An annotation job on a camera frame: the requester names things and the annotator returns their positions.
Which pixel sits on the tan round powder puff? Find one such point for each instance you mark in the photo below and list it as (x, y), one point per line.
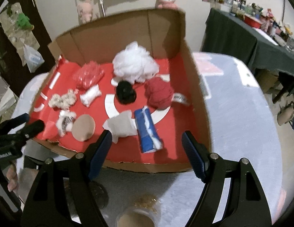
(83, 128)

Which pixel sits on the green plush frog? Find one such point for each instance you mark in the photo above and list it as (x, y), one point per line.
(24, 22)

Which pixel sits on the white grey scrunchie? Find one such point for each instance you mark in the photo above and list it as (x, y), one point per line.
(63, 102)

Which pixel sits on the small white crumpled cloth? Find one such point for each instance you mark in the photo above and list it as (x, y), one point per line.
(90, 95)

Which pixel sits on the black fluffy pompom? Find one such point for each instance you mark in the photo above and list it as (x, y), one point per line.
(125, 93)

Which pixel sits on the dark wooden door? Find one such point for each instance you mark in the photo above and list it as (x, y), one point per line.
(13, 68)

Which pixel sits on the white plush keychain toy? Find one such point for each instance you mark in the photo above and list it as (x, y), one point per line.
(65, 122)

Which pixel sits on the white plastic bag on door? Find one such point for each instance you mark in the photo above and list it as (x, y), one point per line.
(33, 58)

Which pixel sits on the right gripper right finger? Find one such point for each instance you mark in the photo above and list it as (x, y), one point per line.
(246, 203)

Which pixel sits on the dark green covered table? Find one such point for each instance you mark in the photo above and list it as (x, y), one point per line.
(226, 34)

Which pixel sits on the white mesh bath pouf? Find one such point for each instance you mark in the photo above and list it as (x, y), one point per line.
(134, 64)

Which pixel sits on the white paper tissue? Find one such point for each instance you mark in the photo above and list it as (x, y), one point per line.
(121, 126)

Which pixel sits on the black square box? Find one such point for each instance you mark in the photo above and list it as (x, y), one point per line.
(32, 163)

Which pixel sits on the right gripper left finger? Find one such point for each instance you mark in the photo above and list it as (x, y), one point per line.
(46, 204)

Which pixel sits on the pink plush on wall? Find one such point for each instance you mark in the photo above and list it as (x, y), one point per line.
(85, 10)

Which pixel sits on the jar of golden capsules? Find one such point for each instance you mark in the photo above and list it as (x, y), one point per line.
(144, 210)

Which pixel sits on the red plastic bag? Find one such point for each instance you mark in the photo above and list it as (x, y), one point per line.
(88, 75)

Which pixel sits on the pink cat plush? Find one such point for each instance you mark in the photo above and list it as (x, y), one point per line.
(166, 4)

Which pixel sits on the red-lined cardboard box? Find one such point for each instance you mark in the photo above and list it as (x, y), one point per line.
(162, 33)

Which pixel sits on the blue tissue pack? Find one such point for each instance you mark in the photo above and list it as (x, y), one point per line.
(149, 139)

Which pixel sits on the red bowl on table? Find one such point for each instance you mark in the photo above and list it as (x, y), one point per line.
(252, 21)

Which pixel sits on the person's left hand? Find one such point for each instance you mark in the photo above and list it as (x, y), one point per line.
(12, 178)

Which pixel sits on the red tipped brush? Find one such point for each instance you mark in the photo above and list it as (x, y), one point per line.
(101, 2)

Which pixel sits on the green tea leaf jar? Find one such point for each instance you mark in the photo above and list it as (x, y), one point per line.
(97, 192)

